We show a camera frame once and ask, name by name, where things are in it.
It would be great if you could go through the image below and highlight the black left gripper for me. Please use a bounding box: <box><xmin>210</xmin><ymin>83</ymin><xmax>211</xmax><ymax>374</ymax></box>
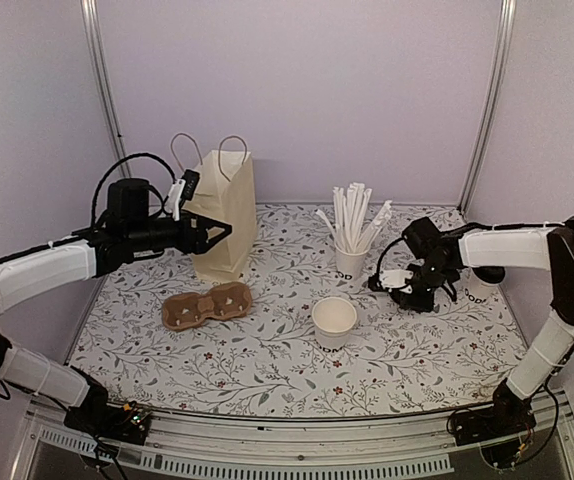
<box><xmin>127</xmin><ymin>208</ymin><xmax>233</xmax><ymax>253</ymax></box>

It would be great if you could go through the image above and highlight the white paper coffee cup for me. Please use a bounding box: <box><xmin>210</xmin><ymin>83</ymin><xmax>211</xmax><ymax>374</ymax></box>
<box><xmin>464</xmin><ymin>275</ymin><xmax>497</xmax><ymax>305</ymax></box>

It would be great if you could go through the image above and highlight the black plastic cup lid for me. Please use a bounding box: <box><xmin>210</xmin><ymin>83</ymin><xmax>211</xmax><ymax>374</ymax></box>
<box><xmin>472</xmin><ymin>266</ymin><xmax>506</xmax><ymax>285</ymax></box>

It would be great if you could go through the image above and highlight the brown cardboard cup carrier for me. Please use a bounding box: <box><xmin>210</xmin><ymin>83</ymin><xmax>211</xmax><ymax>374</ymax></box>
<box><xmin>162</xmin><ymin>282</ymin><xmax>253</xmax><ymax>332</ymax></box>

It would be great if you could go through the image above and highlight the white paper cup corner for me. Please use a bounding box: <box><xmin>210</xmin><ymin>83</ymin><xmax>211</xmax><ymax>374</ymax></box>
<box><xmin>311</xmin><ymin>297</ymin><xmax>358</xmax><ymax>353</ymax></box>

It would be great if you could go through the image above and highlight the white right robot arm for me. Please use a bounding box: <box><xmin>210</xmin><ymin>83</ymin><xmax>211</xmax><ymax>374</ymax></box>
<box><xmin>370</xmin><ymin>216</ymin><xmax>574</xmax><ymax>436</ymax></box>

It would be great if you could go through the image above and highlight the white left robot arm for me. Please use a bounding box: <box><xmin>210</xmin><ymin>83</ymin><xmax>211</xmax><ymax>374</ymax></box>
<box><xmin>0</xmin><ymin>172</ymin><xmax>233</xmax><ymax>434</ymax></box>

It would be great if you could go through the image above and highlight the white cup holding straws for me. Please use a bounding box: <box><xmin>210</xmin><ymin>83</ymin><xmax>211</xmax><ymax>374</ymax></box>
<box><xmin>334</xmin><ymin>242</ymin><xmax>368</xmax><ymax>282</ymax></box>

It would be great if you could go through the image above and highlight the bundle of white wrapped straws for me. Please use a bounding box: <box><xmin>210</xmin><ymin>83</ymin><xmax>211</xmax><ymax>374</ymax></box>
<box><xmin>315</xmin><ymin>182</ymin><xmax>393</xmax><ymax>254</ymax></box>

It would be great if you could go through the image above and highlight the floral patterned table mat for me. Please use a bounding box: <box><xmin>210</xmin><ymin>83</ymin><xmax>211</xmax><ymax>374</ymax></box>
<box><xmin>69</xmin><ymin>205</ymin><xmax>526</xmax><ymax>418</ymax></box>

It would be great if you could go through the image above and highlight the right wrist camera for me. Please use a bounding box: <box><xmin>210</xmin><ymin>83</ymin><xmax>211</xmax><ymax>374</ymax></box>
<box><xmin>367</xmin><ymin>269</ymin><xmax>414</xmax><ymax>294</ymax></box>

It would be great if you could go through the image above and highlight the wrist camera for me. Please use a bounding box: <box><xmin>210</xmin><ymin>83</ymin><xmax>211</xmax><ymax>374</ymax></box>
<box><xmin>367</xmin><ymin>269</ymin><xmax>414</xmax><ymax>294</ymax></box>
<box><xmin>165</xmin><ymin>169</ymin><xmax>200</xmax><ymax>221</ymax></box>

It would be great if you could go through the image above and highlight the cream paper bag with handles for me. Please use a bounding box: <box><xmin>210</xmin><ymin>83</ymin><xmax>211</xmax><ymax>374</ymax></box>
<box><xmin>184</xmin><ymin>135</ymin><xmax>257</xmax><ymax>283</ymax></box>

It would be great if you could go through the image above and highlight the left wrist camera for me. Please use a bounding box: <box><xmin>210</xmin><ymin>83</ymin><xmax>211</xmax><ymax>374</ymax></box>
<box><xmin>165</xmin><ymin>169</ymin><xmax>200</xmax><ymax>221</ymax></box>

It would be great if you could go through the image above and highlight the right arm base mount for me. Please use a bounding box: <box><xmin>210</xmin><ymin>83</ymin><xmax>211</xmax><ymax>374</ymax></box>
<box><xmin>446</xmin><ymin>388</ymin><xmax>536</xmax><ymax>470</ymax></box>

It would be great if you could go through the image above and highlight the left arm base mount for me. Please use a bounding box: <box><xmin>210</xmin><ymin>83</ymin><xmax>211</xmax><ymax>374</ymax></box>
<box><xmin>64</xmin><ymin>383</ymin><xmax>151</xmax><ymax>445</ymax></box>

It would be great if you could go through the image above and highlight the front aluminium rail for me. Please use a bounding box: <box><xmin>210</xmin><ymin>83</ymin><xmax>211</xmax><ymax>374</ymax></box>
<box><xmin>11</xmin><ymin>392</ymin><xmax>574</xmax><ymax>479</ymax></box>

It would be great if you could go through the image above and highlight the right aluminium frame post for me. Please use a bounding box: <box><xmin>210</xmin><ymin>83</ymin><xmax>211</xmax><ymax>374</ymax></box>
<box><xmin>458</xmin><ymin>0</ymin><xmax>517</xmax><ymax>216</ymax></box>

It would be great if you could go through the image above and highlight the aluminium frame post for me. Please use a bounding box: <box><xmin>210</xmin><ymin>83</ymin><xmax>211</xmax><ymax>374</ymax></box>
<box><xmin>458</xmin><ymin>0</ymin><xmax>517</xmax><ymax>216</ymax></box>
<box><xmin>79</xmin><ymin>0</ymin><xmax>127</xmax><ymax>163</ymax></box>

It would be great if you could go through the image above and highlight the left aluminium frame post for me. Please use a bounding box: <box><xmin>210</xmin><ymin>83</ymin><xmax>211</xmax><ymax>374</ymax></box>
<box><xmin>79</xmin><ymin>0</ymin><xmax>127</xmax><ymax>163</ymax></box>

